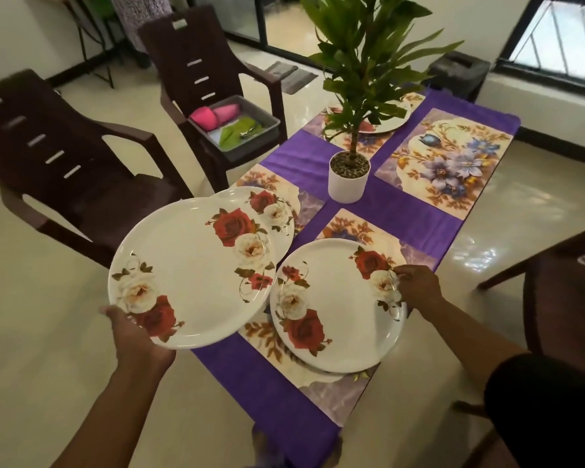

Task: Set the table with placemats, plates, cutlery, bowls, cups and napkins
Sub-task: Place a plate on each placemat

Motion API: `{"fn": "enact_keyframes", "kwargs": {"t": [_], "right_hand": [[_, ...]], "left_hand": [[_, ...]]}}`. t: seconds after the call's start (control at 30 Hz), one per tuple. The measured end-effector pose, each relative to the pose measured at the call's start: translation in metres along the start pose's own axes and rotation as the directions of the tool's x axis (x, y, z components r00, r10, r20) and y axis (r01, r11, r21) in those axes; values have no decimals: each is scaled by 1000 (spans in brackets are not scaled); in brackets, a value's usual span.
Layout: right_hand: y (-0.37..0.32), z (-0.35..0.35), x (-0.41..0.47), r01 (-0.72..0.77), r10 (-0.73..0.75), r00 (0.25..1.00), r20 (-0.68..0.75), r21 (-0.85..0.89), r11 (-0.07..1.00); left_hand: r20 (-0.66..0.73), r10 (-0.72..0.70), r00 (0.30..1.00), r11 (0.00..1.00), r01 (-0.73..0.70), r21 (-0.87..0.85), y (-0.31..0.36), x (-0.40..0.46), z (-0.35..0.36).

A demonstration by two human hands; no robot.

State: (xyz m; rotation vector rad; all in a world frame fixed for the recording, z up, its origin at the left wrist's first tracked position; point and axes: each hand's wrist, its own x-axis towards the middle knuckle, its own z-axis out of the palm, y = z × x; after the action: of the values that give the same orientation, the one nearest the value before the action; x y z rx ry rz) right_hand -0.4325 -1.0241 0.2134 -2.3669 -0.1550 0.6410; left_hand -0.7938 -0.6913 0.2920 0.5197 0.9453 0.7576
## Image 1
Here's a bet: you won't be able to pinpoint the person's left hand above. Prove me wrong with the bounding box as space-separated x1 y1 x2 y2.
99 304 176 381

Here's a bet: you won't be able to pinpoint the person's right hand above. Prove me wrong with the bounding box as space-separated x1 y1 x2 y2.
392 264 445 320

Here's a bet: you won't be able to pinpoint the white rose print plate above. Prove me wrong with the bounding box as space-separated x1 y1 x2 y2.
269 238 408 375
324 99 413 136
108 194 279 350
209 186 296 261

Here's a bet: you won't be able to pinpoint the floral print placemat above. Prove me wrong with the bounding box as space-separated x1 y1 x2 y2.
237 208 439 428
302 91 426 159
231 164 326 237
374 108 514 221

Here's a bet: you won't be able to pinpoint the person's right forearm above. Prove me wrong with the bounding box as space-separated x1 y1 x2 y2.
417 296 532 391

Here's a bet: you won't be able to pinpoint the person's light blue trousers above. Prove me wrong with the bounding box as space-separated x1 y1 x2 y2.
251 423 345 468

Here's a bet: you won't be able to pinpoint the person's black shirt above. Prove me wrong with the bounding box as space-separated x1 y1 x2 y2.
482 353 585 468

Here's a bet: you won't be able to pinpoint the purple tablecloth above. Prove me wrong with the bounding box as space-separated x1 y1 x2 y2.
190 87 521 468

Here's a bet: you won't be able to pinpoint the green plant in white pot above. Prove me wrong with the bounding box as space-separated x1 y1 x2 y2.
300 0 464 204

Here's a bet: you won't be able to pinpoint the brown plastic armchair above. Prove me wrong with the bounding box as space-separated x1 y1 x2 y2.
453 221 585 468
0 68 194 268
136 5 289 193

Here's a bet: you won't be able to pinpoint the black plastic stool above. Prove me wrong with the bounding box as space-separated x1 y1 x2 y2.
426 51 492 103

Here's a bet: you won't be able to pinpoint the grey plastic tub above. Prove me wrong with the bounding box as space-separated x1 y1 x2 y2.
188 96 281 165

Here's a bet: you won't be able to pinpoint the green ribbed mat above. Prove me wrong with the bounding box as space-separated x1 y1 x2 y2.
219 116 267 151

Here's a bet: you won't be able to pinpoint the black barred window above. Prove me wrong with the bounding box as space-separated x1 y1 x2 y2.
495 0 585 101

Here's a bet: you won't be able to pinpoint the grey striped doormat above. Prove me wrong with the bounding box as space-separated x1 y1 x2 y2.
263 62 319 96

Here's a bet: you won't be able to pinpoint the black framed glass door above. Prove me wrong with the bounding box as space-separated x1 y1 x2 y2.
190 0 332 72

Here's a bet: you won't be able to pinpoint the black tripod stand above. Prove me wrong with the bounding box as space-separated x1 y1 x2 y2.
63 0 127 88

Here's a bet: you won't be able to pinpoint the grey patterned hanging cloth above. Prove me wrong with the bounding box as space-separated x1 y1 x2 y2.
108 0 174 54

